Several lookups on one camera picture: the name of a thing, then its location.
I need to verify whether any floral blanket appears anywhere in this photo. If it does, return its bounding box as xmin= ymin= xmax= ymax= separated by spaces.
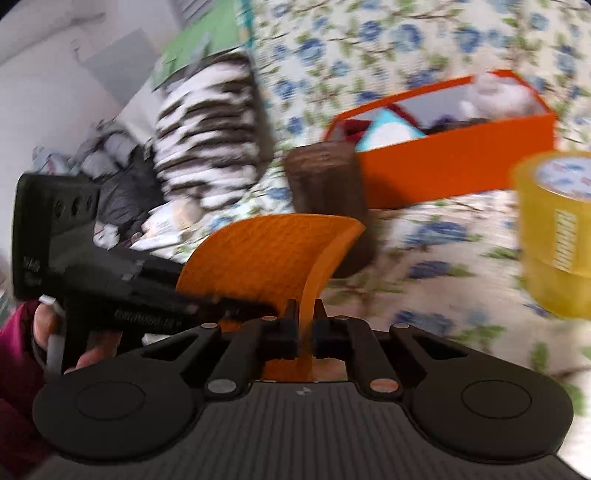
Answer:
xmin=139 ymin=0 xmax=591 ymax=462

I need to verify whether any yellow tape roll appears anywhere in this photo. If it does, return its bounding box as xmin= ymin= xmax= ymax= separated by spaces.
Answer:
xmin=510 ymin=150 xmax=591 ymax=320

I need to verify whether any white textured cloth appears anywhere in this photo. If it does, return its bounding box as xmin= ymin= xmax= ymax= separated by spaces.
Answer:
xmin=459 ymin=73 xmax=546 ymax=121

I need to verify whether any dark red knitted item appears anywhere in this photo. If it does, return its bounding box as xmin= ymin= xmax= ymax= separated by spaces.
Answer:
xmin=339 ymin=119 xmax=372 ymax=141

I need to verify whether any grey board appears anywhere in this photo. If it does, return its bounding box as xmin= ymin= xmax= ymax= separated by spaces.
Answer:
xmin=81 ymin=28 xmax=160 ymax=90

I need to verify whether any orange cardboard box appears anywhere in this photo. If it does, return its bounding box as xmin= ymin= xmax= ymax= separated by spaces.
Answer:
xmin=323 ymin=69 xmax=558 ymax=210

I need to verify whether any grey and black clothes pile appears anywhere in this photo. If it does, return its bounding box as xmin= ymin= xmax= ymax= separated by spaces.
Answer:
xmin=32 ymin=122 xmax=164 ymax=222

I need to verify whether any brown knitted cylinder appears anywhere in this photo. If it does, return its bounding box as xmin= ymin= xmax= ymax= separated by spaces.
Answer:
xmin=283 ymin=142 xmax=376 ymax=280

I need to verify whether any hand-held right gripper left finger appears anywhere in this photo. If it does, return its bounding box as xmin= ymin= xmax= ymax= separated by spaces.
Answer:
xmin=139 ymin=300 xmax=298 ymax=400

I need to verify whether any brown white striped fuzzy blanket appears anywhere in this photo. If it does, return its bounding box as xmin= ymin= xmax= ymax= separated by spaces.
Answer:
xmin=151 ymin=52 xmax=266 ymax=210

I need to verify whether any orange silicone honeycomb mat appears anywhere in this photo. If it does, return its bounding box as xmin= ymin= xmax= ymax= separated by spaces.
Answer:
xmin=175 ymin=213 xmax=368 ymax=384

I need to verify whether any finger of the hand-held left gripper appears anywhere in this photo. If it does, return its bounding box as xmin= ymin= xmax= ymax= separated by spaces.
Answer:
xmin=178 ymin=291 xmax=278 ymax=324

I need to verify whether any grey ribbed panel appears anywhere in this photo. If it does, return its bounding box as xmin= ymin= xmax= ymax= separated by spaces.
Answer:
xmin=175 ymin=0 xmax=215 ymax=21

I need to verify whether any person's left hand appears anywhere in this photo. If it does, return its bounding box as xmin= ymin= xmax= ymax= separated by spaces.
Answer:
xmin=31 ymin=295 xmax=124 ymax=374

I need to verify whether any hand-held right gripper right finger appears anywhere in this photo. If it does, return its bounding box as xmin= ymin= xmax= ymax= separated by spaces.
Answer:
xmin=314 ymin=299 xmax=467 ymax=400

